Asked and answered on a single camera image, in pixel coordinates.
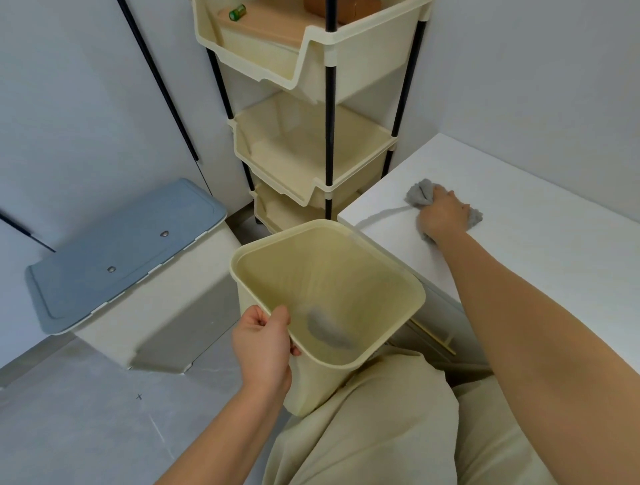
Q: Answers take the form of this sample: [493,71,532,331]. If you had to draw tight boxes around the person's left hand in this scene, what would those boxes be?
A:
[231,304,302,396]

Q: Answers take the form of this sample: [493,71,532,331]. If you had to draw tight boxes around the person's right hand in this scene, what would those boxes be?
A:
[416,183,472,244]

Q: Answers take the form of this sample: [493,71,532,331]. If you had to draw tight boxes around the grey cleaning cloth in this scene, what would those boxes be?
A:
[405,178,484,243]

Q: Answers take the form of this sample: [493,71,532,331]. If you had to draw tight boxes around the grey dust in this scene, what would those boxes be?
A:
[305,205,417,352]

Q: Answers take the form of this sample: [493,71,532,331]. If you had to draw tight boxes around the white bedside drawer cabinet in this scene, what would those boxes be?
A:
[337,132,640,380]

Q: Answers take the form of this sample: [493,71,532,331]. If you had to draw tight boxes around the cream plastic waste bin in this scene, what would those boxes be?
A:
[229,219,427,418]

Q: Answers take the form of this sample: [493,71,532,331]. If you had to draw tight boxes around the person's right forearm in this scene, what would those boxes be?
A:
[435,232,640,485]

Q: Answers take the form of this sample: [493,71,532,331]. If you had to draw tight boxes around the person's left forearm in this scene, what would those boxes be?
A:
[155,384,291,485]

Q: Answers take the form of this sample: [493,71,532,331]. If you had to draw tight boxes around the white storage bin blue lid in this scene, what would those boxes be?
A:
[25,177,243,374]

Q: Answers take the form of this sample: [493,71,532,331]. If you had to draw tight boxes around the beige trousers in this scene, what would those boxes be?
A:
[262,347,556,485]

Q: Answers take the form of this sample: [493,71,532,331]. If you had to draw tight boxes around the cream tiered storage rack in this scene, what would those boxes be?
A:
[192,0,433,236]

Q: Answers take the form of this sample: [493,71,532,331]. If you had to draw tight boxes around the brown cylindrical pouch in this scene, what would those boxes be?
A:
[303,0,383,21]

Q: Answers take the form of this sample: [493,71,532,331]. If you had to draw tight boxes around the cream box orange lid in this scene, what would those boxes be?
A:
[215,5,341,76]

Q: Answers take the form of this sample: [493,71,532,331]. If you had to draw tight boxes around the white wardrobe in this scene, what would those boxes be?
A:
[0,0,253,370]

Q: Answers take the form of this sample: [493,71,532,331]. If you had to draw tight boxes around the gold drawer handle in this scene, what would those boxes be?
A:
[409,317,457,356]

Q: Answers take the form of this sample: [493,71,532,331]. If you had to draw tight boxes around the black wardrobe handle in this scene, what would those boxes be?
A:
[0,212,57,254]
[117,0,200,163]

